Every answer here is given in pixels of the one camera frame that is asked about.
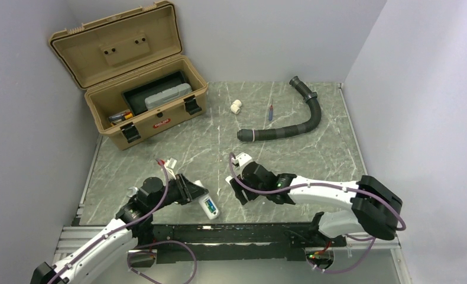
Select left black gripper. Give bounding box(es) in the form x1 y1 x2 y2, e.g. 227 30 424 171
150 172 208 212

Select white remote control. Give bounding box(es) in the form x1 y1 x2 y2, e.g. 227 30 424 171
192 189 220 220

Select blue battery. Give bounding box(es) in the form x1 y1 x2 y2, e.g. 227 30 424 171
205 199 216 215

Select green battery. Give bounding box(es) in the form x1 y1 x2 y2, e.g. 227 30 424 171
204 199 215 214

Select white battery cover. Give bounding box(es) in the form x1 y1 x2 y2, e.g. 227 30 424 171
225 176 233 185

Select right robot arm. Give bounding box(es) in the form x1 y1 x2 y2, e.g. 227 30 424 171
229 159 407 246

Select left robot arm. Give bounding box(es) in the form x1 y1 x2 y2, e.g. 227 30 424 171
30 174 209 283

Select silver open-end wrench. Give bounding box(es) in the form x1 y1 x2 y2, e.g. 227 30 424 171
127 186 139 198

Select white pipe fitting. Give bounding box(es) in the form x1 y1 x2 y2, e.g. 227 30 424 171
230 99 242 115

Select orange black tool in toolbox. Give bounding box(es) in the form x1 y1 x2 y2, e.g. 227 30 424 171
108 109 134 126

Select grey plastic case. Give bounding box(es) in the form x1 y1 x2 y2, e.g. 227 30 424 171
144 83 192 111

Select black tray in toolbox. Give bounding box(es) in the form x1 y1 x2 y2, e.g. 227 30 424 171
122 71 193 116

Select tan plastic toolbox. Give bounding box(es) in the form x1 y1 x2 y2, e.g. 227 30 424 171
49 1 208 150

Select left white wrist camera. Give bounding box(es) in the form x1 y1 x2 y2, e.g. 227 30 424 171
157 157 177 180

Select black corrugated hose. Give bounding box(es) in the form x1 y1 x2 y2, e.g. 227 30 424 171
236 76 323 143

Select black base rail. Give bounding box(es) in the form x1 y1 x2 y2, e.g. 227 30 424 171
132 222 346 264

